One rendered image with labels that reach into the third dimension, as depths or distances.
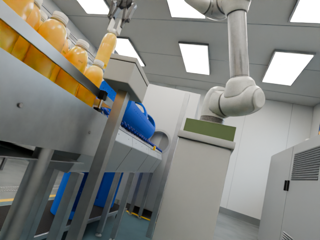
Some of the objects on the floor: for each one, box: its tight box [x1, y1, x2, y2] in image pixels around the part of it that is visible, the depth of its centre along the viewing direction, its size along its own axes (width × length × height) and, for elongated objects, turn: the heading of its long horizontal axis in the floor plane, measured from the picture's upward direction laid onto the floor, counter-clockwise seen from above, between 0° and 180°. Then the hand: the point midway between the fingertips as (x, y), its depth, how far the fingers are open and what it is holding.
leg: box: [137, 172, 154, 219], centre depth 282 cm, size 6×6×63 cm
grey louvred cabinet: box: [257, 134, 320, 240], centre depth 221 cm, size 54×215×145 cm, turn 36°
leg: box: [19, 167, 60, 240], centre depth 97 cm, size 6×6×63 cm
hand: (115, 26), depth 96 cm, fingers closed on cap, 4 cm apart
